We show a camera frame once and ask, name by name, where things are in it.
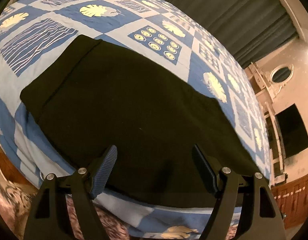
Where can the white dressing table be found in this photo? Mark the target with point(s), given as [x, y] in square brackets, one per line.
[265, 93]

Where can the dark green curtain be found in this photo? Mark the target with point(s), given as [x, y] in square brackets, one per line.
[249, 29]

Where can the oval white framed mirror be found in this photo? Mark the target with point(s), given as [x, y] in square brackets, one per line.
[282, 73]

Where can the black wall television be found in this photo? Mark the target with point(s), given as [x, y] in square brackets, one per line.
[293, 131]

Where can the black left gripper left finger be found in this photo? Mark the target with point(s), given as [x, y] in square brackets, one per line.
[49, 216]

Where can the black pants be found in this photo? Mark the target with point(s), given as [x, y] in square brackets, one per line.
[97, 94]

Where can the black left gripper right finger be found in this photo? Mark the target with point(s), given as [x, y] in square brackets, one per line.
[260, 217]

